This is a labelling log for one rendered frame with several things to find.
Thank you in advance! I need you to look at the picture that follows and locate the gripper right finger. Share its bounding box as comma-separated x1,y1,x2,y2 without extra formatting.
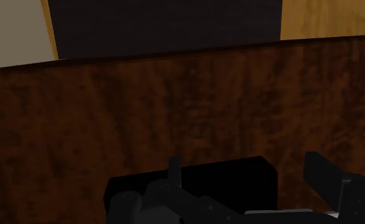
303,151,365,224

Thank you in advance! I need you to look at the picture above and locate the black box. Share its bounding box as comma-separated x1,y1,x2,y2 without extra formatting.
103,156,279,216

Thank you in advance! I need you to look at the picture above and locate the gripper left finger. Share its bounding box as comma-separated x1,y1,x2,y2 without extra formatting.
107,156,246,224

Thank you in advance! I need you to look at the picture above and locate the dark brown wooden table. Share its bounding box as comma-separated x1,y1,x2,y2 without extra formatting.
0,34,365,224

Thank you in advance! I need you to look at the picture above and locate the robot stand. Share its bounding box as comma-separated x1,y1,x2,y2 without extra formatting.
47,0,283,60

